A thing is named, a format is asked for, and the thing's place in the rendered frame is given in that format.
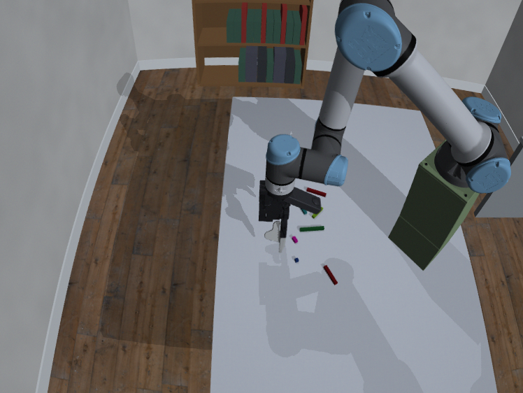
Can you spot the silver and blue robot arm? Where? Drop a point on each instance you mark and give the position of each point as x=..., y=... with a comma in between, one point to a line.
x=370, y=37

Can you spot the dark red rod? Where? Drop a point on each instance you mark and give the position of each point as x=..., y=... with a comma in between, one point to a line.
x=326, y=268
x=316, y=192

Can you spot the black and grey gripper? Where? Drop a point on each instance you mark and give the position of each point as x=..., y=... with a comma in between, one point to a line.
x=274, y=208

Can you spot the dark green rod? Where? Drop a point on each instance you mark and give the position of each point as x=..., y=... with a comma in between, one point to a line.
x=311, y=228

